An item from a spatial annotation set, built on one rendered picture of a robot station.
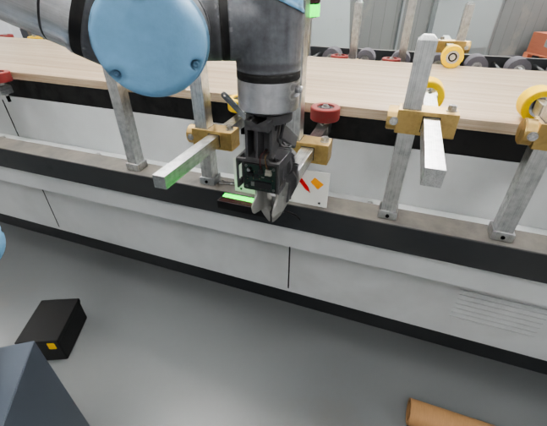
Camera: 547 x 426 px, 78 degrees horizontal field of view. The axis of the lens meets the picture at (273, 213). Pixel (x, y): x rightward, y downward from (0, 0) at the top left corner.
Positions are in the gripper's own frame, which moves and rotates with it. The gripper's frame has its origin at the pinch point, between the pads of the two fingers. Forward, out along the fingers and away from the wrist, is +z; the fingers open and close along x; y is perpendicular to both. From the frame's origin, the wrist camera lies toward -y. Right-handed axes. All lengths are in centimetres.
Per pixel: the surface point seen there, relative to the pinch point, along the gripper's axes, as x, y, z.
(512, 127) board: 45, -46, -7
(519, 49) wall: 207, -741, 56
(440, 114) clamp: 26.4, -23.9, -14.6
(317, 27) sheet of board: -109, -480, 12
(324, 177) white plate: 4.6, -24.0, 3.6
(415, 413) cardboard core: 42, -15, 75
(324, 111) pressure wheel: 0.4, -37.6, -8.2
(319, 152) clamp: 3.0, -23.9, -2.9
